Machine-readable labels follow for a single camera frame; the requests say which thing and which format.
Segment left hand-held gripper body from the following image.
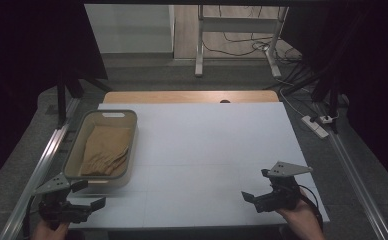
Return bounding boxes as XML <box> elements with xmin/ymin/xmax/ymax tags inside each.
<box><xmin>33</xmin><ymin>172</ymin><xmax>94</xmax><ymax>232</ymax></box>

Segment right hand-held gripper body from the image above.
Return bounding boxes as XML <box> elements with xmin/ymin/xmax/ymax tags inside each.
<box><xmin>253</xmin><ymin>160</ymin><xmax>314</xmax><ymax>215</ymax></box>

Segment beige plastic basket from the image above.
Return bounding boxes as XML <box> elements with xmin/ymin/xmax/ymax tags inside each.
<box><xmin>61</xmin><ymin>109</ymin><xmax>139</xmax><ymax>194</ymax></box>

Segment brown pants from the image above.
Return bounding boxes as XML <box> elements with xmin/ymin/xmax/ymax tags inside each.
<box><xmin>79</xmin><ymin>125</ymin><xmax>132</xmax><ymax>177</ymax></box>

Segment person's right hand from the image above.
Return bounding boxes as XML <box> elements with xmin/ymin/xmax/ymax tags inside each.
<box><xmin>276</xmin><ymin>189</ymin><xmax>326</xmax><ymax>240</ymax></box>

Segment person's left hand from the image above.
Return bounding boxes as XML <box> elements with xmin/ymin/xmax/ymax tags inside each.
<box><xmin>31</xmin><ymin>219</ymin><xmax>70</xmax><ymax>240</ymax></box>

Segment white board mat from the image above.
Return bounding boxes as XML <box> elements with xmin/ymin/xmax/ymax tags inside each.
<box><xmin>67</xmin><ymin>101</ymin><xmax>331</xmax><ymax>231</ymax></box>

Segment white power strip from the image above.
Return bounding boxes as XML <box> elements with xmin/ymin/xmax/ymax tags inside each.
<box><xmin>300</xmin><ymin>114</ymin><xmax>330</xmax><ymax>140</ymax></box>

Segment wooden table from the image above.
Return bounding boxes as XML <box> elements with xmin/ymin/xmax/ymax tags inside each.
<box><xmin>102</xmin><ymin>90</ymin><xmax>280</xmax><ymax>105</ymax></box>

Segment black curtain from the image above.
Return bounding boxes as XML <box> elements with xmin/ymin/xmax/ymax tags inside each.
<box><xmin>0</xmin><ymin>0</ymin><xmax>109</xmax><ymax>195</ymax></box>
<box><xmin>280</xmin><ymin>0</ymin><xmax>388</xmax><ymax>196</ymax></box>

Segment white cabinet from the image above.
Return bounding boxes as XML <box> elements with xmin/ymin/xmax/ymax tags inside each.
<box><xmin>84</xmin><ymin>3</ymin><xmax>176</xmax><ymax>55</ymax></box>

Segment aluminium rail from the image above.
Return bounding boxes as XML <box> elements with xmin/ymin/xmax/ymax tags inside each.
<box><xmin>0</xmin><ymin>97</ymin><xmax>82</xmax><ymax>240</ymax></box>
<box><xmin>314</xmin><ymin>102</ymin><xmax>388</xmax><ymax>240</ymax></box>

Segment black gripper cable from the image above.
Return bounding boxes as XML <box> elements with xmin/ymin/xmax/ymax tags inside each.
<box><xmin>21</xmin><ymin>195</ymin><xmax>38</xmax><ymax>240</ymax></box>
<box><xmin>297</xmin><ymin>184</ymin><xmax>325</xmax><ymax>232</ymax></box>

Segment white cable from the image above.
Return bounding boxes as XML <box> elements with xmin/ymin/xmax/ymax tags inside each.
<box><xmin>277</xmin><ymin>87</ymin><xmax>306</xmax><ymax>118</ymax></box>

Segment black floor cables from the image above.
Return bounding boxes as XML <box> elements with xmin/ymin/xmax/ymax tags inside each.
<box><xmin>201</xmin><ymin>5</ymin><xmax>305</xmax><ymax>68</ymax></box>

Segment white desk frame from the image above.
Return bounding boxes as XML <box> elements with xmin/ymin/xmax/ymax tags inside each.
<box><xmin>194</xmin><ymin>4</ymin><xmax>290</xmax><ymax>80</ymax></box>

